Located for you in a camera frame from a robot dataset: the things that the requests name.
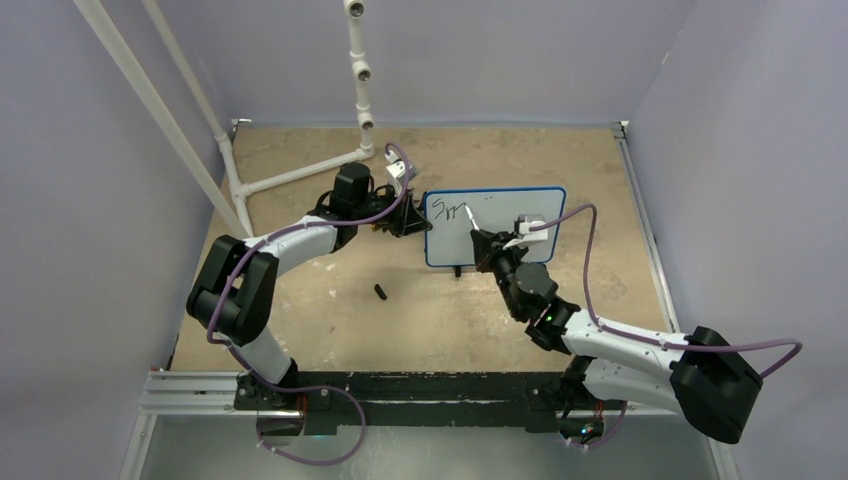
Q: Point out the blue framed whiteboard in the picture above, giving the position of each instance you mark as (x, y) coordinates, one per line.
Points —
(495, 209)

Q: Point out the black marker cap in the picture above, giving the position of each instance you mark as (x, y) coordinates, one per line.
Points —
(380, 292)

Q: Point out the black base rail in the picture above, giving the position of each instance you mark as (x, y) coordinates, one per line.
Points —
(537, 402)

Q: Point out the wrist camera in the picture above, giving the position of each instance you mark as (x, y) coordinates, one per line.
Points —
(400, 174)
(529, 230)

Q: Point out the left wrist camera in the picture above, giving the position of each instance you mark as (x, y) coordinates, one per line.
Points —
(400, 174)

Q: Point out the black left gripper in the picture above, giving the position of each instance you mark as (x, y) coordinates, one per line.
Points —
(408, 221)

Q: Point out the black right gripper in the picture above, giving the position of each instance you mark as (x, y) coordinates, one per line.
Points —
(486, 241)

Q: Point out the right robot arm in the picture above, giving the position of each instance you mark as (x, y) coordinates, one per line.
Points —
(698, 375)

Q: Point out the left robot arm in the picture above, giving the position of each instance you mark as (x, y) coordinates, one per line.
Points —
(233, 292)

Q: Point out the aluminium frame rail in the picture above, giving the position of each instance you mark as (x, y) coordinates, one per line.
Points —
(185, 393)

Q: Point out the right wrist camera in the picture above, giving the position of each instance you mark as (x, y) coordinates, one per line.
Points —
(529, 230)

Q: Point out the white whiteboard marker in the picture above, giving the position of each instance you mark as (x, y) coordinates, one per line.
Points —
(471, 218)

